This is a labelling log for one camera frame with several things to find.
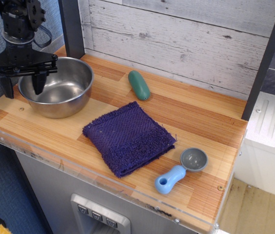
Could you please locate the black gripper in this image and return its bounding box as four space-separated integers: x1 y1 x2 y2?
0 40 58 99

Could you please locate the metal bowl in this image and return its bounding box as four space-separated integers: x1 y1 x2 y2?
18 57 94 118

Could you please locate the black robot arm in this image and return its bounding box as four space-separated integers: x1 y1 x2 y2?
0 0 58 98

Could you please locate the green oval toy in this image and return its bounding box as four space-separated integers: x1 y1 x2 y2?
128 70 150 100

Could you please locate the purple folded towel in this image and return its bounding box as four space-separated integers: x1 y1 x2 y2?
82 101 176 178

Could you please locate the silver dispenser button panel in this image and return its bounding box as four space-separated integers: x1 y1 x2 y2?
71 194 131 234

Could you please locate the blue grey measuring scoop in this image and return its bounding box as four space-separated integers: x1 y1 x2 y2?
155 148 209 195

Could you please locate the white ribbed appliance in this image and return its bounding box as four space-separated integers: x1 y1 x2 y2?
235 92 275 195

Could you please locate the dark grey left post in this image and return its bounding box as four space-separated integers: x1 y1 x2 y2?
58 0 85 59

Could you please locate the dark grey post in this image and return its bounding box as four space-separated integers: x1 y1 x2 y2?
58 0 85 59
241 24 275 121

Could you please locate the dark grey right post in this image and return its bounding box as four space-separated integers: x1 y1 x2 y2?
241 24 275 121

